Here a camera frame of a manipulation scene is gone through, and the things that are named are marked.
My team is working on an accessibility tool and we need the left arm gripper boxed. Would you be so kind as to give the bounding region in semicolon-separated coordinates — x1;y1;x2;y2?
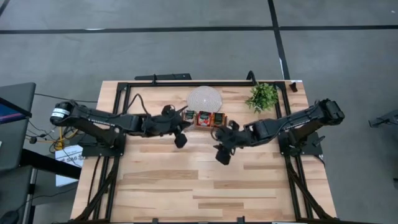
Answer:
142;113;193;149

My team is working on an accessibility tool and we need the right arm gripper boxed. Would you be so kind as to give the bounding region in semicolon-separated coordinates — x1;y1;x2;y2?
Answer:
216;119;249;166

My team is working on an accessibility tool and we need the beige tea packet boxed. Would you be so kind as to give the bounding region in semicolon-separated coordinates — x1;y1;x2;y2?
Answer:
183;110;197;123

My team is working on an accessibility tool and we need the red tea packet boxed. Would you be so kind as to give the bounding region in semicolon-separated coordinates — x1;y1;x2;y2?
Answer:
197;111;213;127

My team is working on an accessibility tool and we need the wooden tea organizer box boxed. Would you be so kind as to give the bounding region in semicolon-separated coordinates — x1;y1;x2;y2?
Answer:
182;110;230;132

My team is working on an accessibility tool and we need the translucent round plate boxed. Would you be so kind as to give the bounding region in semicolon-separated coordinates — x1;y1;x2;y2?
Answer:
186;85;223;113

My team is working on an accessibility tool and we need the green plant in white pot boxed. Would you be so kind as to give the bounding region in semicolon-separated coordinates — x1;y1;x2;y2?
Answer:
244;82;280;114

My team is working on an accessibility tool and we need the black power strip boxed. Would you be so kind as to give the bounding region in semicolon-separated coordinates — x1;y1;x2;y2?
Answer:
134;73;192;82

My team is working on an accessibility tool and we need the white cardboard box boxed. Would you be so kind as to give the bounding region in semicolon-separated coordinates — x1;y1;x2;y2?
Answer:
55;144;84;187

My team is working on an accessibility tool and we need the black desk beam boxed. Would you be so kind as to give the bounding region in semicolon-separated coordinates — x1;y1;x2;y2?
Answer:
20;148;82;180

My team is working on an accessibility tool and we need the grey stand foot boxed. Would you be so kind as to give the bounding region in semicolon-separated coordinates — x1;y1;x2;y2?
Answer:
368;108;398;128

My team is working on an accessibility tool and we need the grey work table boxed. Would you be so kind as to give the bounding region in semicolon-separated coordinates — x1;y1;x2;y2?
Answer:
0;82;37;172

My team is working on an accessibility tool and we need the computer monitor with blue screen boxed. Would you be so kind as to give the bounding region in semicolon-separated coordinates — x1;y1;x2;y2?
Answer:
0;97;33;125

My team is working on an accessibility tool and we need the dark operator desk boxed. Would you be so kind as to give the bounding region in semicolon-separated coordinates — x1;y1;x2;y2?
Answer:
0;164;34;224

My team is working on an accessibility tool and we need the black computer mouse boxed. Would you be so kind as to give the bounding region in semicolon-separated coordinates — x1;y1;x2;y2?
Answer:
0;210;20;224

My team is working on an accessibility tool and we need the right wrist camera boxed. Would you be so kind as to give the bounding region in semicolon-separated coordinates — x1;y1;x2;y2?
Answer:
213;125;231;145

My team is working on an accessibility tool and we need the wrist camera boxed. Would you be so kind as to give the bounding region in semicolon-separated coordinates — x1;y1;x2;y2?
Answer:
213;125;231;145
160;105;177;117

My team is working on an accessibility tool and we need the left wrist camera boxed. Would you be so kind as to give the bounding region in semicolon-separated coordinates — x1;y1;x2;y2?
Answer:
160;105;177;117

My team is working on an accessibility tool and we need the black aluminium table frame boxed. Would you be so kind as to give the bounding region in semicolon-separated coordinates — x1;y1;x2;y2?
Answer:
73;79;338;224

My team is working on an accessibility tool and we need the black left camera cable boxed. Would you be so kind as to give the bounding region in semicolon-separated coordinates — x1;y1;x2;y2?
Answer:
123;93;150;116

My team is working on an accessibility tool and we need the yellow cable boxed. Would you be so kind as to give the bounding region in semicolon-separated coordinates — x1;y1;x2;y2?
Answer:
57;126;78;151

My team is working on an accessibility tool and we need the black floor cable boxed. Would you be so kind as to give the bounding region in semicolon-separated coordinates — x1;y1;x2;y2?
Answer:
33;92;99;104

